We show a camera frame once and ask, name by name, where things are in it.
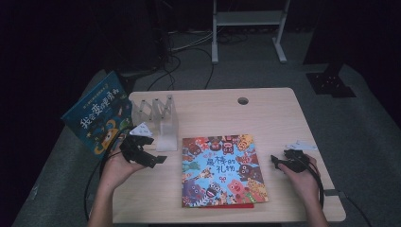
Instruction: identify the dark blue picture book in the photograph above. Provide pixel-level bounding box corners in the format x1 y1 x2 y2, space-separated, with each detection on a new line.
61 70 135 156

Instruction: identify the person's right hand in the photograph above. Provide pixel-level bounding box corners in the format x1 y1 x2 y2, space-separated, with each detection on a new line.
277 155 322 206

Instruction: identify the tangle of floor cables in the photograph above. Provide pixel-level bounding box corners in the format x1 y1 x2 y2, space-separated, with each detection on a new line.
147 29 250 92

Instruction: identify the red picture book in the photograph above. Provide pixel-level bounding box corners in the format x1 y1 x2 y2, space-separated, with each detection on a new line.
201 202 255 210

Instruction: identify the white metal stand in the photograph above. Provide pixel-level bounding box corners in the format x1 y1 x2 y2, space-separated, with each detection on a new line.
211 0 291 64

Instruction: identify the person's left hand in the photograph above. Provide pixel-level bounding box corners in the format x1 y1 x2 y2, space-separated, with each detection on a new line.
99 150 148 191

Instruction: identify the colourful animal picture book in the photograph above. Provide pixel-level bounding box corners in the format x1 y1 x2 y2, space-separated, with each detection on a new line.
181 134 270 208

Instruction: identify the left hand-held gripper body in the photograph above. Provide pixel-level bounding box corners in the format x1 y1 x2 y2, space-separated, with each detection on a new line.
118 122 155 166

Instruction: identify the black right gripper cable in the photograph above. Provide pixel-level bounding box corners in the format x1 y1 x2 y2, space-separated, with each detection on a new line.
302 152 325 209

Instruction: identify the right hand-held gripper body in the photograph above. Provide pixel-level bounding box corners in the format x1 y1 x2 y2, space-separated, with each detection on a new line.
283 140 319 173

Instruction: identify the white expandable book rack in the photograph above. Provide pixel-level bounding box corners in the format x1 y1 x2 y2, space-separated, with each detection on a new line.
131 94 179 152

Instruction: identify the black stand base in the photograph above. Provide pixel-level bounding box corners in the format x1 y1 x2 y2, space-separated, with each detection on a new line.
305 62 357 98

